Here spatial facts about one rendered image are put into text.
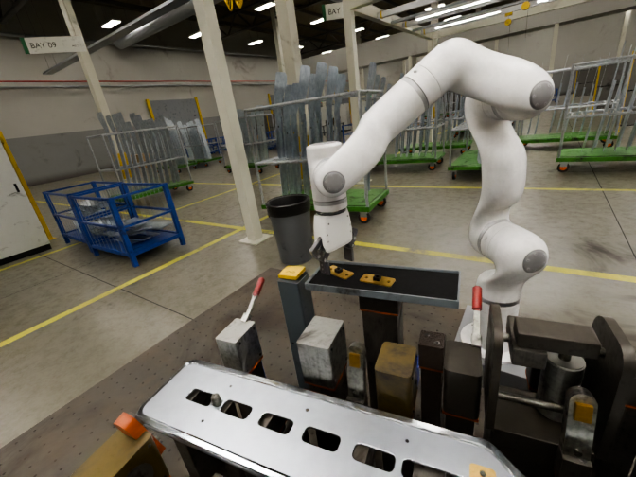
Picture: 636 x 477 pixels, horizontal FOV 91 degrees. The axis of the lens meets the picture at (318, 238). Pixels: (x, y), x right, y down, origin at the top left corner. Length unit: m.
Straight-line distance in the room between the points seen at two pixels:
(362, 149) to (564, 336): 0.48
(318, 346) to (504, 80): 0.68
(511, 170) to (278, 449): 0.80
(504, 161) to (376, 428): 0.66
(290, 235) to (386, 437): 2.88
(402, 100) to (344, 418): 0.67
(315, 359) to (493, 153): 0.65
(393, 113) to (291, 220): 2.69
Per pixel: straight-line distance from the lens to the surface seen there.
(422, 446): 0.69
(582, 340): 0.66
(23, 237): 7.00
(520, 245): 0.93
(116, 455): 0.76
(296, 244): 3.46
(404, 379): 0.68
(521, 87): 0.81
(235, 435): 0.75
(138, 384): 1.49
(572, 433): 0.73
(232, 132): 4.23
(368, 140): 0.68
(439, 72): 0.78
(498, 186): 0.91
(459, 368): 0.70
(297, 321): 0.96
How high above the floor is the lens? 1.57
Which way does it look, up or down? 22 degrees down
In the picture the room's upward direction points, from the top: 8 degrees counter-clockwise
